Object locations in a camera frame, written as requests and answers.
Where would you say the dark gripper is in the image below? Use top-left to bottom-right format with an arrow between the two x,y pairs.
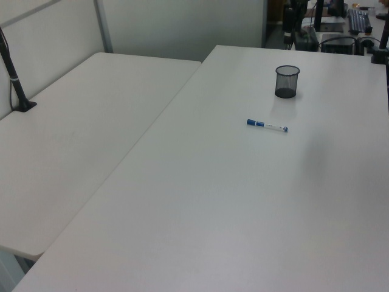
283,6 -> 298,49

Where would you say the blue and white marker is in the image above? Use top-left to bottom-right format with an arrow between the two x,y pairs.
246,119 -> 289,133

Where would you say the dark green-black device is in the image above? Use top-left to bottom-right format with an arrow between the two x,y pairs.
293,26 -> 319,51

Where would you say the black monitor stand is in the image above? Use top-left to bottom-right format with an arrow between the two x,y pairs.
312,0 -> 344,32

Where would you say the black mesh pen cup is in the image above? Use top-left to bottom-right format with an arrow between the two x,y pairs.
274,64 -> 301,99

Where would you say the black electronics box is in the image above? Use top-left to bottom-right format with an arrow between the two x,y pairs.
320,33 -> 357,55

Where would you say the black keyboard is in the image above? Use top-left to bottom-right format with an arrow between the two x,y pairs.
347,8 -> 372,35

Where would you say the black clamp pole stand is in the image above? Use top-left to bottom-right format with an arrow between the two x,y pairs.
369,21 -> 389,65

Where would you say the white folding table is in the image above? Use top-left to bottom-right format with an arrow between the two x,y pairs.
0,52 -> 203,261

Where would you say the grey metal partition post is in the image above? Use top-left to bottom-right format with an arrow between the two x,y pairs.
93,0 -> 114,54

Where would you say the black camera pole with base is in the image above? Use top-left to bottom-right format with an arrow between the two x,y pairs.
0,26 -> 38,113

